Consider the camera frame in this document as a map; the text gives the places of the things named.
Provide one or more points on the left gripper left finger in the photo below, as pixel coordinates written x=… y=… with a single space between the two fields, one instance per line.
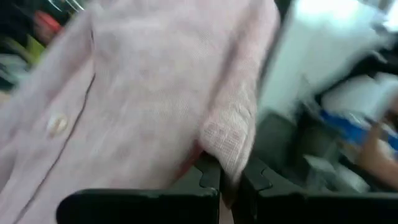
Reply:
x=140 y=207

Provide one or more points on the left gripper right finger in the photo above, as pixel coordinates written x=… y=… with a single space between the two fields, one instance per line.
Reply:
x=311 y=208

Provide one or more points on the mauve pink garment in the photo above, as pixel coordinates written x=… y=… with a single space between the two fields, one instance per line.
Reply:
x=140 y=93

